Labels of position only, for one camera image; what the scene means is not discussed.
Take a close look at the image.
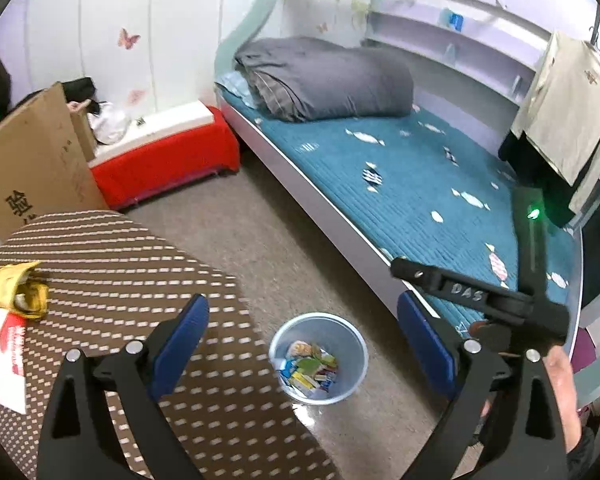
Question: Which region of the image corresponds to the beige hanging shirt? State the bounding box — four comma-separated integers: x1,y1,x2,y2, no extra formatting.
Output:
510,30,600,213

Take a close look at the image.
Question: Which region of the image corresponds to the white wardrobe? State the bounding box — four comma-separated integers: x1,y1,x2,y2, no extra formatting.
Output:
0,0,261,126

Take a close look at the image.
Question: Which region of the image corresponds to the person's right hand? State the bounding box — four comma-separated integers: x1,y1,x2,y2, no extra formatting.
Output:
545,346,583,456

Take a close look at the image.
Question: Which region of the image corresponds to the black hanging garment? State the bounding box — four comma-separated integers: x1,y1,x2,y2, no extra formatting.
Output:
497,132,576,228

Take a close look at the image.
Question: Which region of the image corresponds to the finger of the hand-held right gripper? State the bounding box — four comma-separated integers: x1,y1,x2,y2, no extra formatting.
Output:
390,256,491,311

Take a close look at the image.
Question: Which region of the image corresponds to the grey folded duvet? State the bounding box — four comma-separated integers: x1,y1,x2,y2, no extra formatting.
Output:
234,36,415,123

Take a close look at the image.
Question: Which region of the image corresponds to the white and red paper packet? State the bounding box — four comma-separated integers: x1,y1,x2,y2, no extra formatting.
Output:
0,307,28,415

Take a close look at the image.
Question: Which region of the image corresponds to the pile of wrappers and cartons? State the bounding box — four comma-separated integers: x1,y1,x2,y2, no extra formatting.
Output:
279,341,340,392

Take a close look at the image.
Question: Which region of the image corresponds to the white wall shelf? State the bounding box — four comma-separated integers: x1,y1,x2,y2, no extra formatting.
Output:
365,0,551,108

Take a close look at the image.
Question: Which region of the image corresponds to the white crumpled cloth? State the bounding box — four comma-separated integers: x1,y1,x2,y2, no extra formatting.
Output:
87,101,131,145

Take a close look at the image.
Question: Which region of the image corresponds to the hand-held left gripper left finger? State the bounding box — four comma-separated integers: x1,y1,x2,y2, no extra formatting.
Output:
37,294,210,480

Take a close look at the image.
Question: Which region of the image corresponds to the round brown patterned table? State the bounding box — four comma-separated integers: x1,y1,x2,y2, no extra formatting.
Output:
0,210,338,480

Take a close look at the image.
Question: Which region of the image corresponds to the teal candy print bedspread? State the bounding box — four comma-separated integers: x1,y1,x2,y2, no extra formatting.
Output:
230,95,581,331

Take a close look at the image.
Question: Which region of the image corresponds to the black bag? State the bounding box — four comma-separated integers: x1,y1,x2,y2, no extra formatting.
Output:
61,77,101,111

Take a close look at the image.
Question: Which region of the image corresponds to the light blue waste bin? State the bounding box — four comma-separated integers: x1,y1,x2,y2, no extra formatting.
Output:
268,312,370,406

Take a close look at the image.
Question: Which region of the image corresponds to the person's right forearm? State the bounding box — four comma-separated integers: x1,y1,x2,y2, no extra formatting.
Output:
565,427,600,480

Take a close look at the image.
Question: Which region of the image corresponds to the white bed frame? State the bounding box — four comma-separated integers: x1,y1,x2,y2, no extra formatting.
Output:
214,85,588,361

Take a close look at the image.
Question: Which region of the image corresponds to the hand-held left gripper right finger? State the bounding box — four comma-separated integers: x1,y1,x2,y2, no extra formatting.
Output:
397,291,568,480

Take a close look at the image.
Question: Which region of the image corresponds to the light blue pillow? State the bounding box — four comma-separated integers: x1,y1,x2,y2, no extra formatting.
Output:
215,70,261,111

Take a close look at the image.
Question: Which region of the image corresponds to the yellow wrapper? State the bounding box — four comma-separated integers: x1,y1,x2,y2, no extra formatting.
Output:
0,261,50,320

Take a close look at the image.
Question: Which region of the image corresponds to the red covered storage bench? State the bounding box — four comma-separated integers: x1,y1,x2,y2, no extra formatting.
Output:
87,101,241,211

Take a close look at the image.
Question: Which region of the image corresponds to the brown cardboard box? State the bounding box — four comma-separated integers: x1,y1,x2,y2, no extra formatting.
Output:
0,82,111,241

